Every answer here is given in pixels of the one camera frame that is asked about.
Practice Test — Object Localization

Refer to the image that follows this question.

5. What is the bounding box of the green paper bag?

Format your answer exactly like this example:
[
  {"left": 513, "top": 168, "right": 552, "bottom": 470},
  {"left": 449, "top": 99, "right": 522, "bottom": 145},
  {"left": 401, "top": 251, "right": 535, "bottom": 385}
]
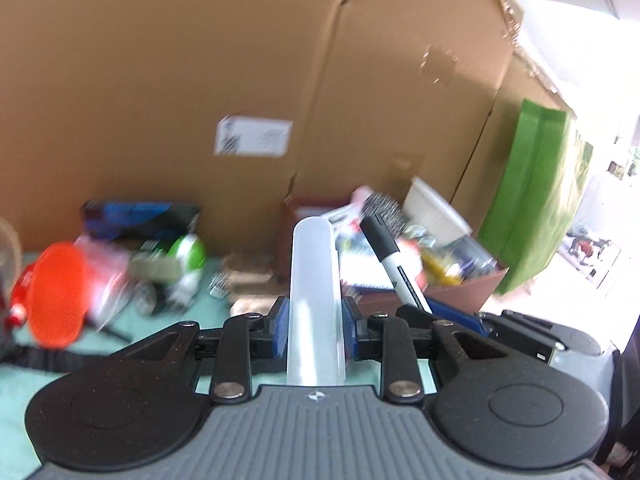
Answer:
[{"left": 477, "top": 98, "right": 593, "bottom": 295}]

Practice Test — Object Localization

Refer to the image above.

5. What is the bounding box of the beige round object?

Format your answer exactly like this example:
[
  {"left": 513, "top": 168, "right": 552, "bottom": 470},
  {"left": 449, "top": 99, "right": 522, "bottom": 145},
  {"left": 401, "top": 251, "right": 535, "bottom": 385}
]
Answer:
[{"left": 0, "top": 217, "right": 23, "bottom": 283}]

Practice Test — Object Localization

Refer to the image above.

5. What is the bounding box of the clear plastic container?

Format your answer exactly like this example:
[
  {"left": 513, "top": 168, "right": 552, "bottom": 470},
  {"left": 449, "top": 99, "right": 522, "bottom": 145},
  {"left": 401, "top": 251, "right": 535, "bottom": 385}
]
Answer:
[{"left": 447, "top": 234, "right": 497, "bottom": 277}]

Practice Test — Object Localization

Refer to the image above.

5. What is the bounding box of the red bottle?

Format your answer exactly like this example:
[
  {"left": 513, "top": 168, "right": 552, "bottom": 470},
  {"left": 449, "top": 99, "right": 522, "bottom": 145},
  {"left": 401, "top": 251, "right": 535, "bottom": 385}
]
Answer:
[{"left": 0, "top": 259, "right": 37, "bottom": 328}]

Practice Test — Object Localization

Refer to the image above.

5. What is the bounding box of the white shipping label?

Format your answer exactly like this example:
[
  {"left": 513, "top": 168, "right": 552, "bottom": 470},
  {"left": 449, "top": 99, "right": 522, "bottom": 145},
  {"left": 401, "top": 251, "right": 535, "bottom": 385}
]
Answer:
[{"left": 214, "top": 115, "right": 293, "bottom": 158}]

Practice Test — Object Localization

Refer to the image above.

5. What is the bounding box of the teal desktop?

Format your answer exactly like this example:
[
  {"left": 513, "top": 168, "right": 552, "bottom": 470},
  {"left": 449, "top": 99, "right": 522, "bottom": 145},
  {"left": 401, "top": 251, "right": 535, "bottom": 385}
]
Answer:
[{"left": 0, "top": 252, "right": 441, "bottom": 480}]

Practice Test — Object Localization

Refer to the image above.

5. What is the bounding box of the translucent white plastic tube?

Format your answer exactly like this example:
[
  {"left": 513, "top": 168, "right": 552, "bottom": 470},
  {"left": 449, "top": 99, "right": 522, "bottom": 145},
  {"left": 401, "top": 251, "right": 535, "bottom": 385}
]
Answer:
[{"left": 286, "top": 216, "right": 347, "bottom": 388}]

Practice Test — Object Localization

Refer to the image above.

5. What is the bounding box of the small brown cardboard piece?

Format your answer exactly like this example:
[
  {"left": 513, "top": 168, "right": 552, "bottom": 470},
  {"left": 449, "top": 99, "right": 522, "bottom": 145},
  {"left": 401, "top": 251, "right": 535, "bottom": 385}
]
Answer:
[{"left": 220, "top": 254, "right": 282, "bottom": 313}]

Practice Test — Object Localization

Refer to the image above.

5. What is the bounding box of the green and white toy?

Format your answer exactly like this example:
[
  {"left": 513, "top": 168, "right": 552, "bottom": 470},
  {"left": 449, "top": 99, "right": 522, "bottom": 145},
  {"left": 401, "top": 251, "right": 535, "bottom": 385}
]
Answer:
[{"left": 160, "top": 232, "right": 207, "bottom": 306}]

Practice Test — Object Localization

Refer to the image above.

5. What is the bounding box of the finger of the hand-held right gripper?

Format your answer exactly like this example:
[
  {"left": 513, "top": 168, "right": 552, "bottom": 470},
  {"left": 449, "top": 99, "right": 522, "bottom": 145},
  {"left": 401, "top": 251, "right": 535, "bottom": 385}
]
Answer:
[
  {"left": 396, "top": 304, "right": 435, "bottom": 332},
  {"left": 426, "top": 298, "right": 568, "bottom": 362}
]

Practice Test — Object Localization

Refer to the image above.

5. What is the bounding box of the yellow packet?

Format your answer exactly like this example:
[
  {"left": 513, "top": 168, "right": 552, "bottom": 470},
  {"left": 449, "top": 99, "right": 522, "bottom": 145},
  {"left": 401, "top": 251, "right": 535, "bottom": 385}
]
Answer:
[{"left": 421, "top": 251, "right": 463, "bottom": 287}]

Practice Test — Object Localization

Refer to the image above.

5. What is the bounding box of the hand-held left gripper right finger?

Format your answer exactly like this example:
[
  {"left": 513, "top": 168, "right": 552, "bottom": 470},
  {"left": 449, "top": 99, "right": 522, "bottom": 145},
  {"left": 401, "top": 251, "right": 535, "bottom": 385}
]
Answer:
[{"left": 341, "top": 296, "right": 506, "bottom": 406}]

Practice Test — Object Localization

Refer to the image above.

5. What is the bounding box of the blue and black box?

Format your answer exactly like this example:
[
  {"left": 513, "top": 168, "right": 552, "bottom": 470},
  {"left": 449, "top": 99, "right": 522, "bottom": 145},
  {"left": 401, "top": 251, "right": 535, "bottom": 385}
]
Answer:
[{"left": 80, "top": 199, "right": 203, "bottom": 248}]

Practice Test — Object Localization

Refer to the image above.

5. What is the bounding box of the open brown cardboard box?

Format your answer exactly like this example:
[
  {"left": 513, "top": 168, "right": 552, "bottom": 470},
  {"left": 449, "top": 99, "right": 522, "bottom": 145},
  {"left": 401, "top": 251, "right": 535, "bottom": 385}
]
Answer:
[{"left": 277, "top": 195, "right": 511, "bottom": 318}]

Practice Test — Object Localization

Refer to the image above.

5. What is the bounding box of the large brown cardboard box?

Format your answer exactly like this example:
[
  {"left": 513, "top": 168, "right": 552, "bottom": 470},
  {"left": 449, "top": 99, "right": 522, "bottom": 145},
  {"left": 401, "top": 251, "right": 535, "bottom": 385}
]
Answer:
[{"left": 0, "top": 0, "right": 571, "bottom": 281}]

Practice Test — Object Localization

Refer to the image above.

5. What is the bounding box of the orange round plastic disc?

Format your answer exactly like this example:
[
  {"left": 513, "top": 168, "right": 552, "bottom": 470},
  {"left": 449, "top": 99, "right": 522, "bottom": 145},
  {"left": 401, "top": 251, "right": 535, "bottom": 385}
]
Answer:
[{"left": 27, "top": 241, "right": 91, "bottom": 348}]

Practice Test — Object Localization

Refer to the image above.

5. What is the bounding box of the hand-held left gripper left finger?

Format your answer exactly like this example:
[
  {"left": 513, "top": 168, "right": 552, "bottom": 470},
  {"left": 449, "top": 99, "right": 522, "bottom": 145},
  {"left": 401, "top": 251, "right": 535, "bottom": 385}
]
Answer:
[{"left": 107, "top": 296, "right": 292, "bottom": 406}]

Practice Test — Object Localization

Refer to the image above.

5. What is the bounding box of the pink soft item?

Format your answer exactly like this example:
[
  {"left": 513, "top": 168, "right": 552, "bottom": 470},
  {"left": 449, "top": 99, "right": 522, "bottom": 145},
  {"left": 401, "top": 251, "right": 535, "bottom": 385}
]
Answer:
[{"left": 349, "top": 186, "right": 377, "bottom": 213}]

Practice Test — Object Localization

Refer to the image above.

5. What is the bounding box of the black strap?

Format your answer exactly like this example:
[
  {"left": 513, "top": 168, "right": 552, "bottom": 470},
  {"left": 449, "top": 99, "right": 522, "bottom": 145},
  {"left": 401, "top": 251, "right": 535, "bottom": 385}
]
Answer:
[{"left": 0, "top": 342, "right": 108, "bottom": 372}]

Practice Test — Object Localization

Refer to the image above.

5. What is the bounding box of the black marker pen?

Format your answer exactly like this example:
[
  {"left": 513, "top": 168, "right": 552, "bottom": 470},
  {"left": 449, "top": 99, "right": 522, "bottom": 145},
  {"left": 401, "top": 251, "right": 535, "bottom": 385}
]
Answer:
[{"left": 360, "top": 214, "right": 433, "bottom": 314}]

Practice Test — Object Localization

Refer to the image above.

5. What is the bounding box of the pink plastic packet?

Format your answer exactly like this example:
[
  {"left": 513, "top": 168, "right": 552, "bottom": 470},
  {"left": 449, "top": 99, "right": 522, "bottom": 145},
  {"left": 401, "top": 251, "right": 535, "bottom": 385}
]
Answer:
[{"left": 75, "top": 237, "right": 135, "bottom": 331}]

